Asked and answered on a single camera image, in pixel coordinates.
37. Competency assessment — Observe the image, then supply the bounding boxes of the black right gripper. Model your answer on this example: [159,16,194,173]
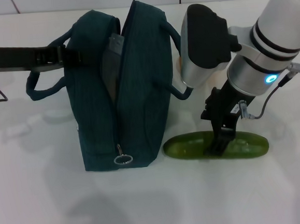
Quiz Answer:
[198,79,261,157]

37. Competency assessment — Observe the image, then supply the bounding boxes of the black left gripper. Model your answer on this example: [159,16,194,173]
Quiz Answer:
[0,40,83,77]

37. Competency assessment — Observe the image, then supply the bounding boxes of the green cucumber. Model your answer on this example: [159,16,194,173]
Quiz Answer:
[162,126,270,166]

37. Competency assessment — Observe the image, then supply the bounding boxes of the clear plastic blue-rimmed food container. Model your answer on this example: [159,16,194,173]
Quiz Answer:
[106,32,126,56]

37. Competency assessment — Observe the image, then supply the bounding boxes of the dark teal insulated lunch bag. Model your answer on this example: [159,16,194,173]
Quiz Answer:
[19,0,199,177]

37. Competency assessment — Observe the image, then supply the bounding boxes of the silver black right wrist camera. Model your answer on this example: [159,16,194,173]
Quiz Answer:
[175,1,242,91]

